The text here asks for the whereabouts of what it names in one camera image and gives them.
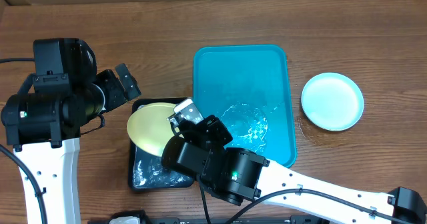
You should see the yellow plate with blue stain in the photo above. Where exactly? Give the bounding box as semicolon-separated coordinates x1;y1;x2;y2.
127;102;175;157

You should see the light blue plate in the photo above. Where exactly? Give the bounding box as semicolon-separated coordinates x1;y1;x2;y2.
301;73;364;131

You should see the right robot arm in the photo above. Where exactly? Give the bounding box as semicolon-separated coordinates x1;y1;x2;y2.
161;114;426;223

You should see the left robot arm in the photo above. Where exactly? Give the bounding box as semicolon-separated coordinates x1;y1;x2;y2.
1;38;141;223

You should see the teal plastic tray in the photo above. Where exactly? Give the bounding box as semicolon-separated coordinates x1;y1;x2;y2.
193;45;297;167

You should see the black water tray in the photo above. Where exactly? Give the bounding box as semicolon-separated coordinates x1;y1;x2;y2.
128;97;194;192

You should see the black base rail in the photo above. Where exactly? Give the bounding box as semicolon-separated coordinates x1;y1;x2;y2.
88;210;334;224

